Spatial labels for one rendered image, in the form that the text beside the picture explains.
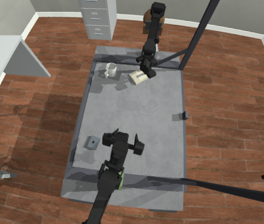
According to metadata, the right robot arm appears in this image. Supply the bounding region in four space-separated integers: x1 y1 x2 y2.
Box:
140 2 166 72

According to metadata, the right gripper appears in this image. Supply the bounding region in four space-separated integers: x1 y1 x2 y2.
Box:
136 56 157 78

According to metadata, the cream open tray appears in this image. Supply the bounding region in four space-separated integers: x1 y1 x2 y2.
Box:
129 69 148 85

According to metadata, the grey mug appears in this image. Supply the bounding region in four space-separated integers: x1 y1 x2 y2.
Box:
104 63 117 77

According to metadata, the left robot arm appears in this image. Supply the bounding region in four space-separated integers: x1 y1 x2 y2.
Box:
82 132 129 224

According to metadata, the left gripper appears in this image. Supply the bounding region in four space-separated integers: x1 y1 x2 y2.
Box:
102 128 145 156

